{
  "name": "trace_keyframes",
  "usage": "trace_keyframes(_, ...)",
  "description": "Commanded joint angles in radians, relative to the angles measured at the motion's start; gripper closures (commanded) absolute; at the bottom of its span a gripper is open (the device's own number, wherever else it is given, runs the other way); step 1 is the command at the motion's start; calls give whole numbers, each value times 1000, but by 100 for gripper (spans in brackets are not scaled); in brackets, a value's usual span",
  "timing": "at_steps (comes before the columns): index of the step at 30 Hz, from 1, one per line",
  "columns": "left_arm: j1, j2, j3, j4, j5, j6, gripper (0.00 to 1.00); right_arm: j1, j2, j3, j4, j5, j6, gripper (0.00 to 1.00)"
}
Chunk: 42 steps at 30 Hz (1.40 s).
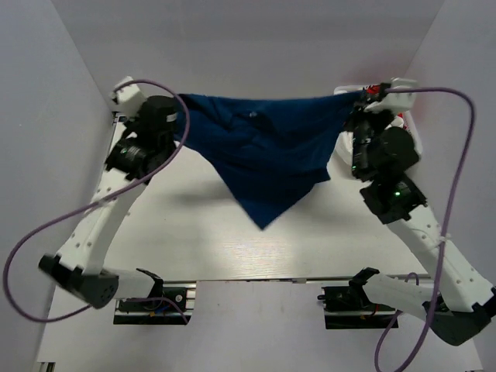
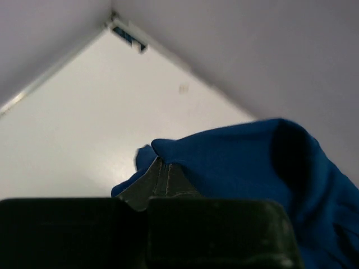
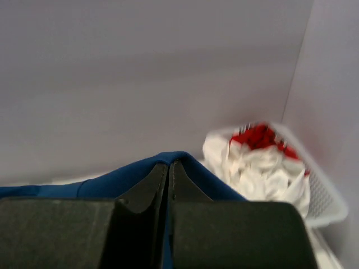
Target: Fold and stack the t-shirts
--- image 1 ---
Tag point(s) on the blue t shirt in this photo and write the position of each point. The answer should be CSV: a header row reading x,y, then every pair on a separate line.
x,y
269,153

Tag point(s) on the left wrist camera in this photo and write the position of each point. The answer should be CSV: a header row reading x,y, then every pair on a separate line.
x,y
128,99

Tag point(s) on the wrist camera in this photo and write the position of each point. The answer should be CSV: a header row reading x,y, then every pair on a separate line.
x,y
393,96
128,99

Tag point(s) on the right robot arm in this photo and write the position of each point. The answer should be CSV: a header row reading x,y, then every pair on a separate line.
x,y
464,302

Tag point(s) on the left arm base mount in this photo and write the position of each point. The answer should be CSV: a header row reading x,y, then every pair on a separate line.
x,y
171,306

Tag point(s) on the white plastic basket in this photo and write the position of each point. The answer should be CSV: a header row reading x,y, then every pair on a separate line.
x,y
407,115

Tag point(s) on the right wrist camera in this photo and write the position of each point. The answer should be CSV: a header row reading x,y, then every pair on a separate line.
x,y
393,96

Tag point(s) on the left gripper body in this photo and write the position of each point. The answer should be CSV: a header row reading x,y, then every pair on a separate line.
x,y
132,123

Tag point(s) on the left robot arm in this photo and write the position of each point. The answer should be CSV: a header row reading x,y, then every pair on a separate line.
x,y
78,266

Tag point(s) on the red printed white t shirt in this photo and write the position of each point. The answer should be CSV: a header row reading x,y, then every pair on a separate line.
x,y
373,89

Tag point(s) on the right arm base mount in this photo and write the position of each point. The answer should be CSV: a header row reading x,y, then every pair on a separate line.
x,y
344,310

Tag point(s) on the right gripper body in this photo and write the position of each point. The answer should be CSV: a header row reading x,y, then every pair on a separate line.
x,y
366,126

